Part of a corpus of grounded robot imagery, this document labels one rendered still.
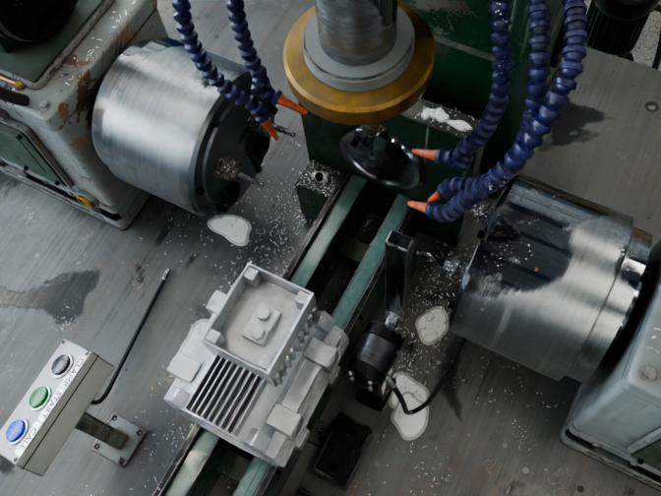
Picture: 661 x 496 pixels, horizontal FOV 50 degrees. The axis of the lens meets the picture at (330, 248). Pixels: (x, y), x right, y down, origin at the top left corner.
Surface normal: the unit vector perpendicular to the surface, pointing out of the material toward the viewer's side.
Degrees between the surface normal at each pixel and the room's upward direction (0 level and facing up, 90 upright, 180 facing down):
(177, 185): 70
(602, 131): 0
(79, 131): 90
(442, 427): 0
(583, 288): 20
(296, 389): 0
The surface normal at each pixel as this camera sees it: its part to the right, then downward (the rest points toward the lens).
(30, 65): -0.07, -0.43
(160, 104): -0.23, -0.11
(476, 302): -0.43, 0.47
